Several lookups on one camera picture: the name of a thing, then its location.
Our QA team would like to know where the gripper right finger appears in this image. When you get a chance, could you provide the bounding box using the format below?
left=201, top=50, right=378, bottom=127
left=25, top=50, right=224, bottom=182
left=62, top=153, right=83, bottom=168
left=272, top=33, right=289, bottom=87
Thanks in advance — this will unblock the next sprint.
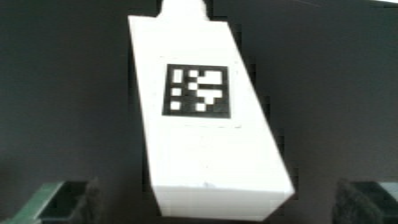
left=332, top=179, right=398, bottom=224

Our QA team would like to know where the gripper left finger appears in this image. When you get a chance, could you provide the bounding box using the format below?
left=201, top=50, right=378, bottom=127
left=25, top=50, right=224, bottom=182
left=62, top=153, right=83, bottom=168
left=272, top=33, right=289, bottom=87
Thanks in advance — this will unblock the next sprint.
left=10, top=180, right=101, bottom=224

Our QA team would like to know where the white stool leg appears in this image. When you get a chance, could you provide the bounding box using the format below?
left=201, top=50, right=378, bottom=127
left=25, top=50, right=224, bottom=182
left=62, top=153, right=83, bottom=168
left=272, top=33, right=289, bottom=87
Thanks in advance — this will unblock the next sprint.
left=128, top=0, right=295, bottom=221

